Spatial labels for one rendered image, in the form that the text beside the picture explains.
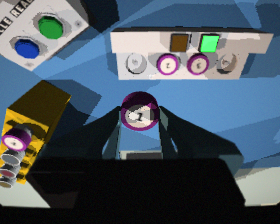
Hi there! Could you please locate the grey key desk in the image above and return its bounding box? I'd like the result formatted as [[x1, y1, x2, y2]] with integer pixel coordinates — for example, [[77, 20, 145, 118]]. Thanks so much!
[[0, 0, 98, 71]]

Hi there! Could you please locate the blue flat mat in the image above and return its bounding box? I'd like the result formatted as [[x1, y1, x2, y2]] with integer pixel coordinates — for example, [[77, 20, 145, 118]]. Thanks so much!
[[0, 0, 280, 169]]

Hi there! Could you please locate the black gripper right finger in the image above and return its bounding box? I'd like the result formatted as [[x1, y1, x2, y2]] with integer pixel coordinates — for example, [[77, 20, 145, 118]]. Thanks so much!
[[158, 106, 244, 177]]

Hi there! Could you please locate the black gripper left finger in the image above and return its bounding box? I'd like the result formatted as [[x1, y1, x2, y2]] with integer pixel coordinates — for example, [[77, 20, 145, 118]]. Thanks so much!
[[36, 106, 122, 159]]

